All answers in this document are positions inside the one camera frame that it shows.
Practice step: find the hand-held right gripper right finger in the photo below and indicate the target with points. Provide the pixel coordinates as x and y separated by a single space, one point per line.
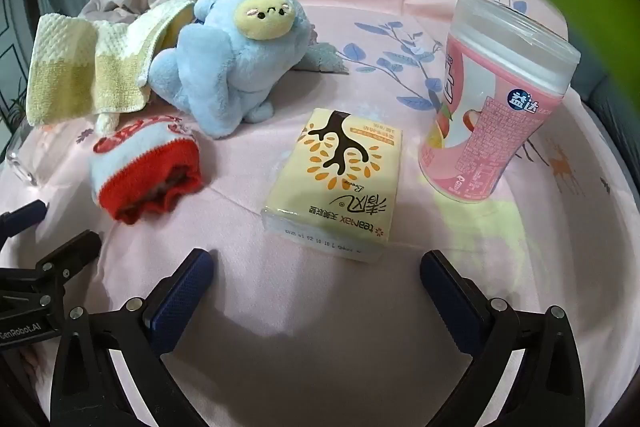
450 292

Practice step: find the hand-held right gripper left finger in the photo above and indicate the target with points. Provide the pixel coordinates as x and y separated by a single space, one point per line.
185 287

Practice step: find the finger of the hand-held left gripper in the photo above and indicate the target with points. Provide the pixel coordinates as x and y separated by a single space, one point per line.
22 219
70 257

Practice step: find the red white knitted sock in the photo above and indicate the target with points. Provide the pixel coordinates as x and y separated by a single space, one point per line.
140 167

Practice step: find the yellow white knitted cloth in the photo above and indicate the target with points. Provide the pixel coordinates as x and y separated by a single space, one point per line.
65 72

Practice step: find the yellow tissue pack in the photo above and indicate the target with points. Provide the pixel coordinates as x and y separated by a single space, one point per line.
330 187

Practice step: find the pink plastic jar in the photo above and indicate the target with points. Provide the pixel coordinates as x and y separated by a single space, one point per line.
480 127

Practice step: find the blue plush toy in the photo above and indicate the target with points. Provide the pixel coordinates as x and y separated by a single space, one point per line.
225 72

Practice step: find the pink floral bed sheet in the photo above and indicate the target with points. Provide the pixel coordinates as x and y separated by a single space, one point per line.
320 332

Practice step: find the grey sofa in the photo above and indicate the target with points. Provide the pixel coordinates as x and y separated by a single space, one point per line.
615 107

